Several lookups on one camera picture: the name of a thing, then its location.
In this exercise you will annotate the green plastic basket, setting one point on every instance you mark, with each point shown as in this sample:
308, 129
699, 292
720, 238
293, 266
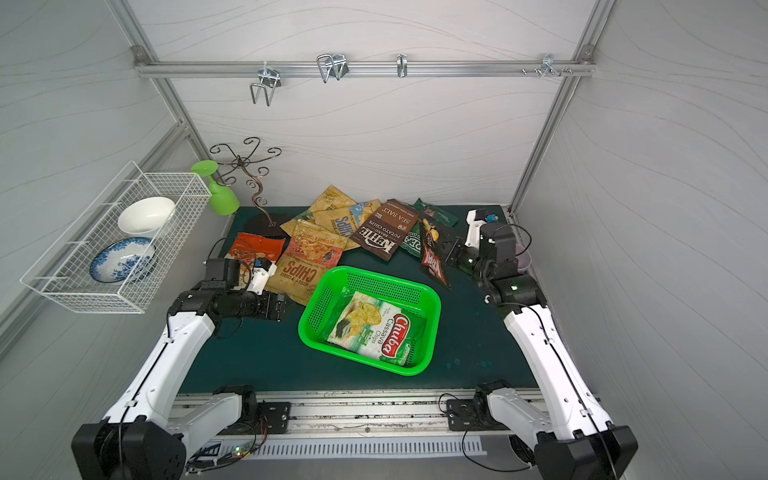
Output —
332, 293

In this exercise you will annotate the brown metal scroll stand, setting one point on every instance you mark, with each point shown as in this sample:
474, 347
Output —
253, 170

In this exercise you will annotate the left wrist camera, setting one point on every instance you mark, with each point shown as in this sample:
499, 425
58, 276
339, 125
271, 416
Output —
262, 269

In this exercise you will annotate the white bowl in rack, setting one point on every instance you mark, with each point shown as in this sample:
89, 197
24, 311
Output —
146, 217

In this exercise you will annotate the green Chuba cassava chips bag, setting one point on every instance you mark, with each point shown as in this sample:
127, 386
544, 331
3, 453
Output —
375, 329

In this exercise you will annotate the black red Krax chips bag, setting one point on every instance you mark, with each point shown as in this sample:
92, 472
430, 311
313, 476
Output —
431, 253

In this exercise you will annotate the metal loop hook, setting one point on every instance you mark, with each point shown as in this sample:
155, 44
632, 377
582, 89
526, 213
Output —
332, 65

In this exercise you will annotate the green Real chips bag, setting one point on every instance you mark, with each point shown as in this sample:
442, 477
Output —
438, 221

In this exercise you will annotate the lilac ceramic bowl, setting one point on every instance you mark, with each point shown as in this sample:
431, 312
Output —
523, 258

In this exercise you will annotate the metal double hook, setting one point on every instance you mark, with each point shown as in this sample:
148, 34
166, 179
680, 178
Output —
268, 81

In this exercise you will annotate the green plastic goblet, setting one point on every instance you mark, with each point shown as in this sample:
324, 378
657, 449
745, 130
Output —
223, 200

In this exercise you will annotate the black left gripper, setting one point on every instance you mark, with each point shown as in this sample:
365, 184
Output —
276, 306

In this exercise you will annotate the brown Kettle sea salt bag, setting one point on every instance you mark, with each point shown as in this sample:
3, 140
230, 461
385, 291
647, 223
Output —
385, 229

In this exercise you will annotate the yellow blue chips bag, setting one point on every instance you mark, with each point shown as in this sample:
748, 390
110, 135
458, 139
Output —
342, 221

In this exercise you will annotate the gold chips bag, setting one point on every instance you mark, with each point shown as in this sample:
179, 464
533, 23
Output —
332, 198

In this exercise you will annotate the small metal hook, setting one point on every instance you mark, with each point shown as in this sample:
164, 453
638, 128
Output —
401, 66

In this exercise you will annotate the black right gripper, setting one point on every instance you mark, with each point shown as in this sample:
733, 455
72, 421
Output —
459, 255

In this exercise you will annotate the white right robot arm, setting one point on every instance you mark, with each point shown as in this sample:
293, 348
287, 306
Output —
573, 437

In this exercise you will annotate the orange chips bag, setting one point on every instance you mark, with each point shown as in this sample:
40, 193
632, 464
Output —
316, 245

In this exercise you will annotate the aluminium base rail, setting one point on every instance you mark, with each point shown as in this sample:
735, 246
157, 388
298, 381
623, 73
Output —
385, 423

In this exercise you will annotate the red white chips bag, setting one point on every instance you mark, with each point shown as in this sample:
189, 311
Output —
249, 247

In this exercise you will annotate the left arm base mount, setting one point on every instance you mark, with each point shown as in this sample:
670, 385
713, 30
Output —
267, 417

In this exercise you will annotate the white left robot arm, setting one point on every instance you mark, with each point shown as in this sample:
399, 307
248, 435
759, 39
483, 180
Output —
136, 439

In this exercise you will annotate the white wire wall basket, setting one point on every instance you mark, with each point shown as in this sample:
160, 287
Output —
61, 273

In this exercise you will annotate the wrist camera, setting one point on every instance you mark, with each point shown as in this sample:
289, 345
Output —
475, 220
262, 269

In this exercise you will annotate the tan kettle cooked chips bag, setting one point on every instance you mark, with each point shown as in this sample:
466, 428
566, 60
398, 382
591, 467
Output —
297, 278

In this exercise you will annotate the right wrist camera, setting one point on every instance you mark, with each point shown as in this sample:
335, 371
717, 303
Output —
475, 220

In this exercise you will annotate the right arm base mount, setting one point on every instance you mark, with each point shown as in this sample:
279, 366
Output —
462, 416

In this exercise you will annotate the metal clamp hook right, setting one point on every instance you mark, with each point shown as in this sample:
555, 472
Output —
547, 68

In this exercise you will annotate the blue floral plate in rack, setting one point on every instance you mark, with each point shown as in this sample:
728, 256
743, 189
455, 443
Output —
128, 259

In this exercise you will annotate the aluminium top rail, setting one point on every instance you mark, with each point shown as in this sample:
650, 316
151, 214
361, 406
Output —
357, 69

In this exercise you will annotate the aluminium corner frame post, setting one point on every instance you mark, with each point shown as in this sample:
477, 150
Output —
584, 53

